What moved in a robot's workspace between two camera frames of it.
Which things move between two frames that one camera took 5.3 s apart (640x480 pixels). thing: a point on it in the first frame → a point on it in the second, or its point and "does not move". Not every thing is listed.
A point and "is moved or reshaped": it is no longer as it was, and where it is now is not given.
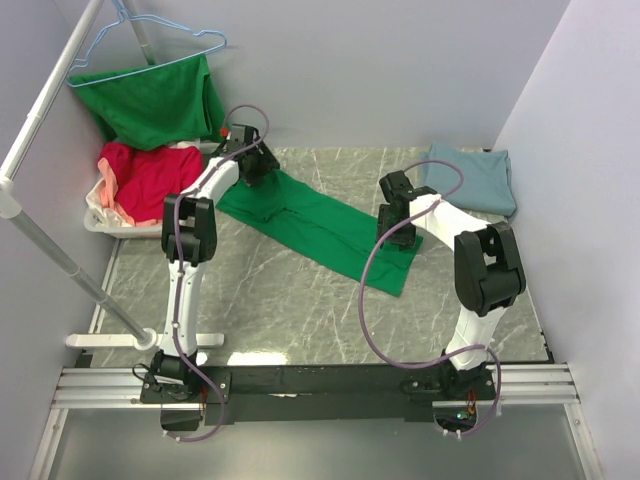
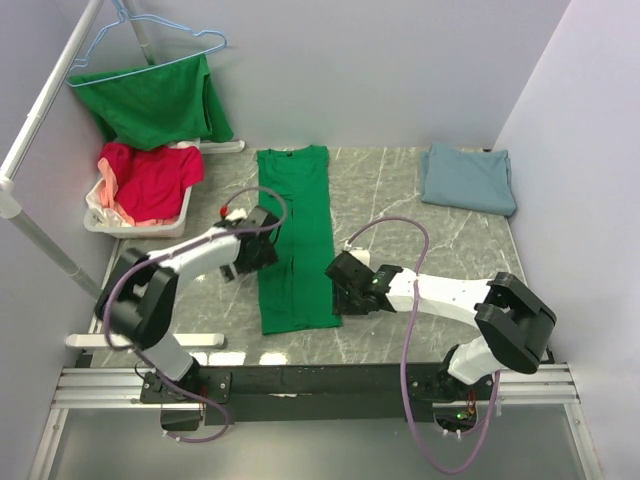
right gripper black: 382,230 → 340,305
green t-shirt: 324,231 is moved or reshaped
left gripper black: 269,163 → 265,258
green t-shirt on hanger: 157,105 does not move
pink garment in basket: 108,190 does not move
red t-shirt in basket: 146,177 does not move
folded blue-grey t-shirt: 488,177 does not move
